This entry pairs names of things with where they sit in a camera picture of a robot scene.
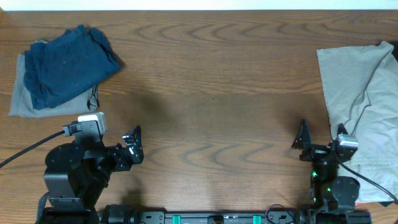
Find dark blue shorts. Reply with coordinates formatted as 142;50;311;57
24;25;121;110

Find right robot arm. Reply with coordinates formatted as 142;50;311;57
292;119;360;223

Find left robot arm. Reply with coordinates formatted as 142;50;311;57
37;121;144;223

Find beige garment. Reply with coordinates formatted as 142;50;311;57
317;41;397;195

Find folded grey trousers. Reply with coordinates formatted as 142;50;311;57
8;39;100;118

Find right black cable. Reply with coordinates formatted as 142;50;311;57
331;149;398;205

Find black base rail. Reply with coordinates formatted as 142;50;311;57
98;205;373;224

